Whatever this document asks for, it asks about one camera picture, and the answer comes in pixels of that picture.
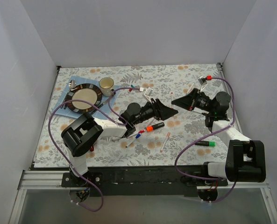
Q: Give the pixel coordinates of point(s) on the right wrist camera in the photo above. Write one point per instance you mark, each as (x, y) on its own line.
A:
(203, 81)

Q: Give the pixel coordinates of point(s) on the black rimmed dinner plate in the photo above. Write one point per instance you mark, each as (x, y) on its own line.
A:
(87, 92)

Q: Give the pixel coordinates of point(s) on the aluminium frame rail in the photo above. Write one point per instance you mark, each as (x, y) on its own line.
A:
(49, 197)

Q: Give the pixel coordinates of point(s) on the blue capped white pen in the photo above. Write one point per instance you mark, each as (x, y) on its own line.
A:
(132, 141)

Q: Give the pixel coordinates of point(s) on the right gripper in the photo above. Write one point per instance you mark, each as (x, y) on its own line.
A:
(195, 99)

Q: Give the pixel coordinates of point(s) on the cream enamel mug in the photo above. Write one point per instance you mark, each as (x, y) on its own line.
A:
(106, 85)

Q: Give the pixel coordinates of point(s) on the steel spoon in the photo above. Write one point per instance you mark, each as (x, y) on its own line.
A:
(71, 86)

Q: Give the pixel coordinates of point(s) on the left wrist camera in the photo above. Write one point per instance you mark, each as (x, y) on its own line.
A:
(147, 94)

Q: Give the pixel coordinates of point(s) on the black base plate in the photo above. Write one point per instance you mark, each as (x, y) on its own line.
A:
(150, 180)

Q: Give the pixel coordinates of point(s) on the blue tiled placemat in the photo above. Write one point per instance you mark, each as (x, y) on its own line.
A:
(96, 113)

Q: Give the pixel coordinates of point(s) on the pink capped white pen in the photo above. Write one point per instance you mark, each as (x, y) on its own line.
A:
(164, 142)

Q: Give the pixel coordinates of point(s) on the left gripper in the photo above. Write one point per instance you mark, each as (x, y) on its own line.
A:
(156, 109)

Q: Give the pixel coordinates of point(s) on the orange capped black highlighter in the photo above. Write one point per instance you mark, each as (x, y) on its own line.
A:
(155, 126)

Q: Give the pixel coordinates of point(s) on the green capped black highlighter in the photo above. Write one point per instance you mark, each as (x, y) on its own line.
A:
(206, 143)

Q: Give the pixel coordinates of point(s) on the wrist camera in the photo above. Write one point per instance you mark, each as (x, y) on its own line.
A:
(147, 94)
(203, 81)

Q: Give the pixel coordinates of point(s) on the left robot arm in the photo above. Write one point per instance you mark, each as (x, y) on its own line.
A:
(81, 135)

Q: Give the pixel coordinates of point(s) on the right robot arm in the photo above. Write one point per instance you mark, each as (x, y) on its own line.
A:
(245, 161)

